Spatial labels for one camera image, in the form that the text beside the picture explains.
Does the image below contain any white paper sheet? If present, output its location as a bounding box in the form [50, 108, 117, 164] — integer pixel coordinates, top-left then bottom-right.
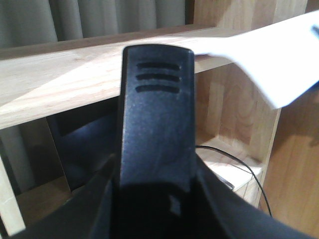
[159, 9, 319, 110]

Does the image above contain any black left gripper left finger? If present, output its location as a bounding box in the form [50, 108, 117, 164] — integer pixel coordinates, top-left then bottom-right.
[9, 154, 116, 239]

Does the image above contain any grey curtain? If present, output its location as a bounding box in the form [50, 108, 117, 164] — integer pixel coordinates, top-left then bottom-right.
[0, 0, 194, 48]

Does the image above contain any black cable right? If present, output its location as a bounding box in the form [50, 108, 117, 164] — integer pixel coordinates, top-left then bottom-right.
[195, 145, 273, 216]

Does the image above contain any black stapler with orange tab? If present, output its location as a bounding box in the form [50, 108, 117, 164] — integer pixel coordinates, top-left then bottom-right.
[116, 44, 196, 239]

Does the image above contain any wooden shelf unit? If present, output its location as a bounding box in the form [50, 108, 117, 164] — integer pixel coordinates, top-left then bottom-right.
[0, 0, 319, 237]

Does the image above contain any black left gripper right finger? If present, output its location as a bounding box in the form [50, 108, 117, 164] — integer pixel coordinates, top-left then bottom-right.
[196, 157, 310, 239]

